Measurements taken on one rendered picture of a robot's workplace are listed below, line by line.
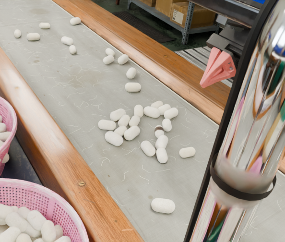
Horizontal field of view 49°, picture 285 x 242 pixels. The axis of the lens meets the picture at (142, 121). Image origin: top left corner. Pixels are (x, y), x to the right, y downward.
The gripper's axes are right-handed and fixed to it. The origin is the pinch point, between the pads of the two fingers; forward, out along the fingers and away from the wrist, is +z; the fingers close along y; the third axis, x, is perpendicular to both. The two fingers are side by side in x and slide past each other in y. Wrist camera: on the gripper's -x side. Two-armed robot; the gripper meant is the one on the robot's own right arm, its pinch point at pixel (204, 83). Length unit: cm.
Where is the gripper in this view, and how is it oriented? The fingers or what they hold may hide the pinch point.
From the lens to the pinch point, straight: 65.9
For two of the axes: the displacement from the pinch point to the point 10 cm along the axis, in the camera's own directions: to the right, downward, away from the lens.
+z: -6.9, 7.3, -0.2
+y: 5.7, 5.3, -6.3
